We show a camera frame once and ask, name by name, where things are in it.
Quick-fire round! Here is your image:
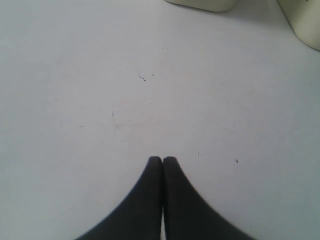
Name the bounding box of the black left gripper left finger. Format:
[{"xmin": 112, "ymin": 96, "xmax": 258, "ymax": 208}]
[{"xmin": 78, "ymin": 156, "xmax": 163, "ymax": 240}]

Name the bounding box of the cream bin with triangle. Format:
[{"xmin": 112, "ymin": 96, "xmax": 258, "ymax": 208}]
[{"xmin": 277, "ymin": 0, "xmax": 320, "ymax": 51}]

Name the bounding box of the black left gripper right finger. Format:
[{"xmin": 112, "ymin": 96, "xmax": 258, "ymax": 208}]
[{"xmin": 162, "ymin": 156, "xmax": 252, "ymax": 240}]

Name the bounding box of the cream bin with circle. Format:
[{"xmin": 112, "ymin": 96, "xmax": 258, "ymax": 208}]
[{"xmin": 166, "ymin": 0, "xmax": 237, "ymax": 13}]

